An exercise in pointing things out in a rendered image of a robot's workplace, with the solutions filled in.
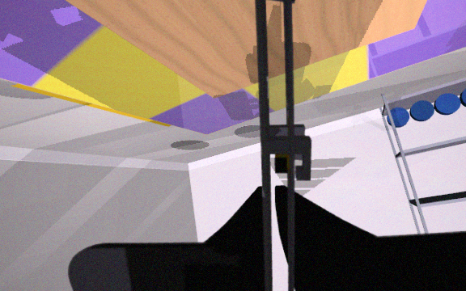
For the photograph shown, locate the light wooden board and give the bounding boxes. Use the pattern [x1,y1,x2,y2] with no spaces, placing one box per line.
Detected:
[65,0,427,99]

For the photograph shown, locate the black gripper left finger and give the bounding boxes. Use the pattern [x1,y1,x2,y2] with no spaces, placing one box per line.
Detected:
[68,186,265,291]

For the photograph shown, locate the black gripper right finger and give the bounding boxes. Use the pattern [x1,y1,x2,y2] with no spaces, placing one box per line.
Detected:
[275,185,466,291]

